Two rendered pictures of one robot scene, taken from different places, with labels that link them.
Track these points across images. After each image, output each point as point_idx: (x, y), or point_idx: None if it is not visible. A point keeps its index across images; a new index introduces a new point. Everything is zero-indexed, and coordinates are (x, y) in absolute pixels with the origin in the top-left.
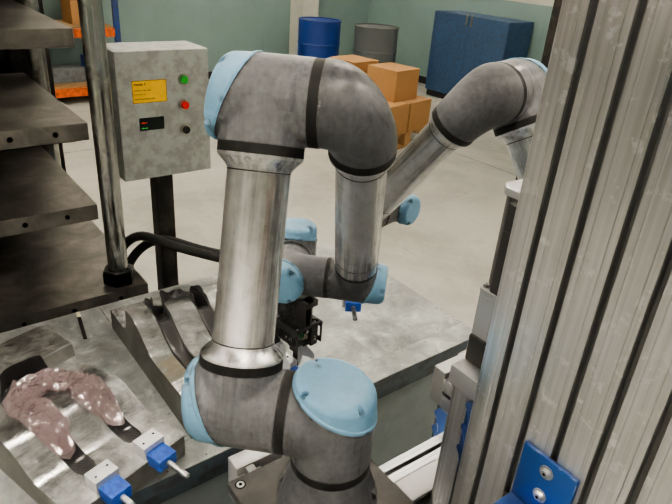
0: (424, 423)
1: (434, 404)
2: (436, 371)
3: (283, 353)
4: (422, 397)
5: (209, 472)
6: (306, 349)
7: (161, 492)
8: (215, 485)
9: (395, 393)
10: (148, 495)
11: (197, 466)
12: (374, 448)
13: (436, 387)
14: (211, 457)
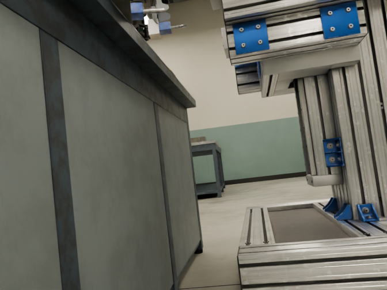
0: (189, 161)
1: (189, 149)
2: (223, 30)
3: (160, 1)
4: (185, 137)
5: (139, 84)
6: (163, 14)
7: (125, 71)
8: (141, 102)
9: (179, 120)
10: (135, 38)
11: (147, 45)
12: (181, 159)
13: (226, 38)
14: (150, 46)
